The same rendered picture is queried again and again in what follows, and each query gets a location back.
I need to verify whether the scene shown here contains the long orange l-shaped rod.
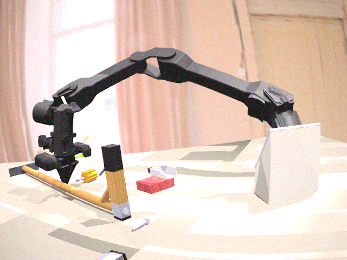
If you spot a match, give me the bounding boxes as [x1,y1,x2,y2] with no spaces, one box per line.
[96,250,127,260]

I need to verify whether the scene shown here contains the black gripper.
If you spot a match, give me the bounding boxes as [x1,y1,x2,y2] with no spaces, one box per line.
[34,129,92,184]

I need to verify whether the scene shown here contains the red rectangular block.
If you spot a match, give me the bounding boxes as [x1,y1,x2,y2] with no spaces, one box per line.
[136,174,175,194]

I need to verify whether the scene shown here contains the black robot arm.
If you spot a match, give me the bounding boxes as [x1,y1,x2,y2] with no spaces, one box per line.
[32,47,302,131]

